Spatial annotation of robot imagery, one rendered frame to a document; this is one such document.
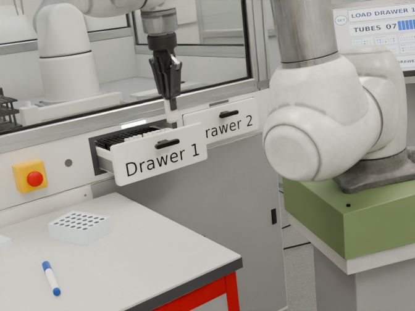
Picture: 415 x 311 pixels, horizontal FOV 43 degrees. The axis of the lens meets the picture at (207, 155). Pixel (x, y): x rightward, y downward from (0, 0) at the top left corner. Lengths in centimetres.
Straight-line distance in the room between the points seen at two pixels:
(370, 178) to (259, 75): 82
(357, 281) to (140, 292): 45
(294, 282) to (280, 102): 166
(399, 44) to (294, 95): 101
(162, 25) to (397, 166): 64
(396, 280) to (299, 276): 135
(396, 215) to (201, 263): 39
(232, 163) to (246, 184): 10
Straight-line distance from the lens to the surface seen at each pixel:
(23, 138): 147
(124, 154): 141
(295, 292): 243
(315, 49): 92
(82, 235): 125
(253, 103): 181
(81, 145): 153
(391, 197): 109
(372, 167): 113
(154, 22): 135
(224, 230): 186
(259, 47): 184
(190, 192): 174
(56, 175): 152
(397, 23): 193
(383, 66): 108
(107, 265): 115
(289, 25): 92
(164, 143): 143
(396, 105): 110
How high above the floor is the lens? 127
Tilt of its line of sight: 16 degrees down
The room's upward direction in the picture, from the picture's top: 7 degrees counter-clockwise
